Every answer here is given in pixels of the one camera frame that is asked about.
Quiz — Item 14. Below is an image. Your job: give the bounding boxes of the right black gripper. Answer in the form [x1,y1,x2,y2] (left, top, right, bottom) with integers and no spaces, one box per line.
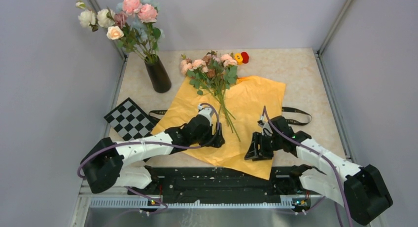
[244,131,282,161]

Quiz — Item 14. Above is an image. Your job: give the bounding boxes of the orange yellow wrapping paper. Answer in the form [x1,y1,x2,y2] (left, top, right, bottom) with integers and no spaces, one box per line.
[151,76,286,179]

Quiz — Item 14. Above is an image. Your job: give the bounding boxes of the black ribbon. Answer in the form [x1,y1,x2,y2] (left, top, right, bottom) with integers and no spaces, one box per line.
[148,107,313,126]

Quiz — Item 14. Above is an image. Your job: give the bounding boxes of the orange paper bouquet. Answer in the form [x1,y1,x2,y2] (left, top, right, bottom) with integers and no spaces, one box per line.
[180,50,240,140]

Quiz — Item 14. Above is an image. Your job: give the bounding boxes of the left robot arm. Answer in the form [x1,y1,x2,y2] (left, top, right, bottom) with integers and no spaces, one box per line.
[77,114,225,194]

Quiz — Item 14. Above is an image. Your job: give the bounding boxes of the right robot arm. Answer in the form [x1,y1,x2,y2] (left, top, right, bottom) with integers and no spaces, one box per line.
[244,115,393,226]

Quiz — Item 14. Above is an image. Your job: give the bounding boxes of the black tapered vase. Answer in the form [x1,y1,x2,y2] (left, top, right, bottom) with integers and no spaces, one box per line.
[144,56,172,93]

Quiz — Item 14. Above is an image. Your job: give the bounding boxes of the black white checkerboard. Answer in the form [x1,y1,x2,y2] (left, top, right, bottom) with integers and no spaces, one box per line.
[104,98,156,141]

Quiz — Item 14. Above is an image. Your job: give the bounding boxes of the yellow toy flower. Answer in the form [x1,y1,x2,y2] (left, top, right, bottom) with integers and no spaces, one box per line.
[234,53,244,65]

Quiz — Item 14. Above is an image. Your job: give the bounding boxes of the pink and white flower bunch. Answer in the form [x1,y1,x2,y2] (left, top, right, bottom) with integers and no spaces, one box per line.
[75,0,164,64]

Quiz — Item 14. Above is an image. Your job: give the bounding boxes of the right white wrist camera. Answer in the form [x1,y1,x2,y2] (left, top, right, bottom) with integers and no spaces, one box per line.
[257,115,273,137]

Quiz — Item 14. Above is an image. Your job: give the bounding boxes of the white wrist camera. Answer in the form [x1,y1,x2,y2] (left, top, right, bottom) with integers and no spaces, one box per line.
[198,104,215,121]
[257,115,273,137]

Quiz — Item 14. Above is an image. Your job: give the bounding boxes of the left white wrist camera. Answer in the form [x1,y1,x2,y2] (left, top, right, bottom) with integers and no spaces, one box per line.
[198,104,215,121]

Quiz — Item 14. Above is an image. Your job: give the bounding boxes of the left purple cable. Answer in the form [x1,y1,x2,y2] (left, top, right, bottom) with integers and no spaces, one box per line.
[76,102,221,216]

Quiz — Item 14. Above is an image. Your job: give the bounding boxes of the purple cable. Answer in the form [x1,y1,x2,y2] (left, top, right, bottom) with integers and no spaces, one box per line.
[76,102,221,216]
[262,106,355,227]

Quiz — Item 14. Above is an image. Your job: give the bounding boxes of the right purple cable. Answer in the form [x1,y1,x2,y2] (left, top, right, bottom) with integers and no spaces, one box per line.
[262,106,355,227]

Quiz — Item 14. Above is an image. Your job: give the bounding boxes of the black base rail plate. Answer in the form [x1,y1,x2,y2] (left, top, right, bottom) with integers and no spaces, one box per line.
[127,166,315,206]

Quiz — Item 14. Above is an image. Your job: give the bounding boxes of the aluminium frame rail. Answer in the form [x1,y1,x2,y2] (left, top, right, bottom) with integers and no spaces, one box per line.
[71,167,348,227]

